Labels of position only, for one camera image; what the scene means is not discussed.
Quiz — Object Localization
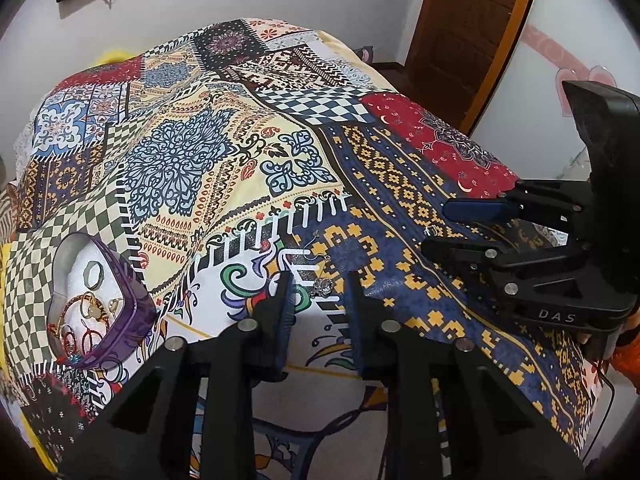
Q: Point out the white frosted sliding door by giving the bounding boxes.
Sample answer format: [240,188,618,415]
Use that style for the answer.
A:
[472,0,639,179]

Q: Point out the silver earring pendant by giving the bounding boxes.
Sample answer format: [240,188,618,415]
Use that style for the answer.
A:
[310,255,336,298]

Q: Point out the gold chain bracelet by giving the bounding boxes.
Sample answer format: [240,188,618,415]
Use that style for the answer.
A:
[79,296,125,323]

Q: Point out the silver bangle ring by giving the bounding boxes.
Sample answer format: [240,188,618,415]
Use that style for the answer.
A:
[82,260,106,291]

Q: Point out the colourful patchwork bedspread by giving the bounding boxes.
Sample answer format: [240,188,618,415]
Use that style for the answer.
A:
[1,18,597,479]

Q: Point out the brown wooden door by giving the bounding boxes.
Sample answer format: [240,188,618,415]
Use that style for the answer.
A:
[405,0,533,134]

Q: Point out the yellow pillow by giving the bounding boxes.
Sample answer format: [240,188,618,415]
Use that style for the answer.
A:
[93,49,137,67]

